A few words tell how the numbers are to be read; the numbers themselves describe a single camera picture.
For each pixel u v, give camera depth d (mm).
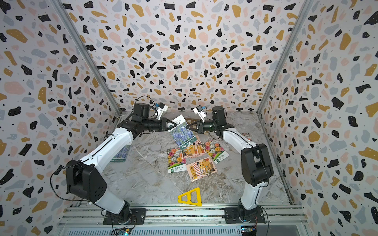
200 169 904
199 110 763
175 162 937
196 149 985
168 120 734
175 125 782
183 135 812
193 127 780
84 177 424
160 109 733
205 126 762
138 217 735
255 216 681
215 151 999
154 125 697
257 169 490
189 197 796
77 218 747
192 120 794
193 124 783
